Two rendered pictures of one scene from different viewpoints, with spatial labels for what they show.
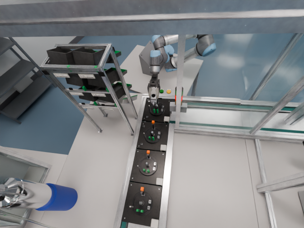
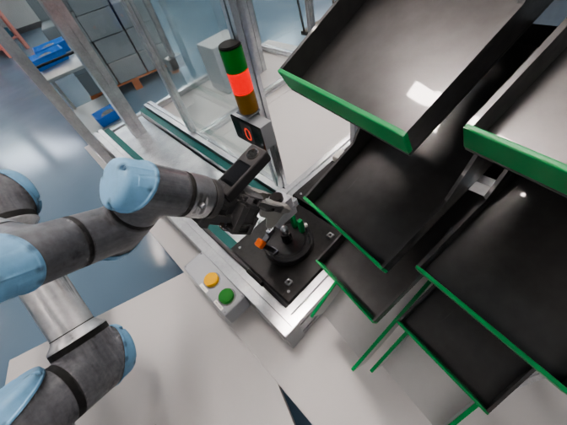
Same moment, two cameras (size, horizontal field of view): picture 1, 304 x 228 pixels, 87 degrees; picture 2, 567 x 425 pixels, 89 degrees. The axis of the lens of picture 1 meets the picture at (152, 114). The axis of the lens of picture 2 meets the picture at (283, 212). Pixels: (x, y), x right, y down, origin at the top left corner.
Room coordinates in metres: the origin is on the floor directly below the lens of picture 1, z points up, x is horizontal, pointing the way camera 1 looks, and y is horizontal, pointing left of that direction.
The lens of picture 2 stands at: (1.13, 0.24, 1.64)
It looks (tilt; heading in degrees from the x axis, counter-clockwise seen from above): 50 degrees down; 220
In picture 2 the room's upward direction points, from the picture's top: 16 degrees counter-clockwise
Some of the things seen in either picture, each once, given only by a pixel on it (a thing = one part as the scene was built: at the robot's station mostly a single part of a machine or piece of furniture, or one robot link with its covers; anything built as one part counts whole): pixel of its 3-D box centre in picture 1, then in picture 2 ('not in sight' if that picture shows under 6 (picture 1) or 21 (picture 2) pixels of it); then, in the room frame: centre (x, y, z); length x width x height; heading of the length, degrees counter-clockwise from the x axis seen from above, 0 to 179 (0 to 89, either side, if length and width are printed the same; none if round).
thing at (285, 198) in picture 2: (153, 98); (282, 204); (0.78, -0.04, 1.14); 0.08 x 0.04 x 0.07; 161
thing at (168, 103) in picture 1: (157, 110); (288, 244); (0.78, -0.05, 0.96); 0.24 x 0.24 x 0.02; 71
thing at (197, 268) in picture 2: (168, 93); (216, 285); (0.96, -0.20, 0.93); 0.21 x 0.07 x 0.06; 71
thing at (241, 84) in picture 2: not in sight; (240, 80); (0.61, -0.19, 1.34); 0.05 x 0.05 x 0.05
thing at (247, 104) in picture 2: not in sight; (246, 100); (0.61, -0.19, 1.29); 0.05 x 0.05 x 0.05
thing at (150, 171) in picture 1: (147, 164); not in sight; (0.31, 0.11, 1.01); 0.24 x 0.24 x 0.13; 71
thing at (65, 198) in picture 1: (57, 197); not in sight; (0.22, 0.77, 1.00); 0.16 x 0.16 x 0.27
